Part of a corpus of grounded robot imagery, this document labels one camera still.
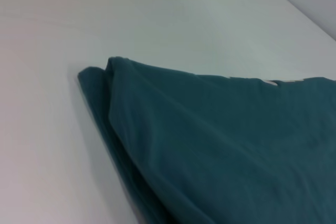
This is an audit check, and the teal blue t-shirt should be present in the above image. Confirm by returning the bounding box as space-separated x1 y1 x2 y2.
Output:
77 56 336 224

